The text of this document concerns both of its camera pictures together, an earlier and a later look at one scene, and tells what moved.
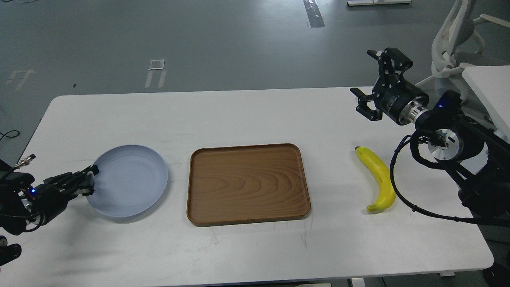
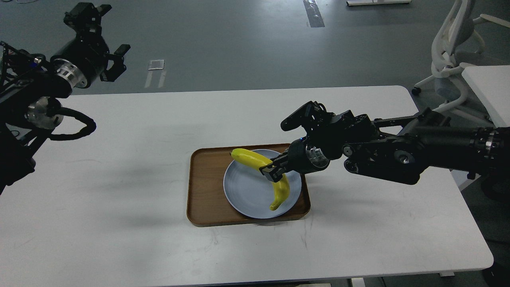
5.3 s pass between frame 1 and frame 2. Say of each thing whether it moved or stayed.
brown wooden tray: stayed
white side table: stayed
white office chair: stayed
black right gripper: moved
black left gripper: moved
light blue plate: moved
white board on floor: stayed
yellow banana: moved
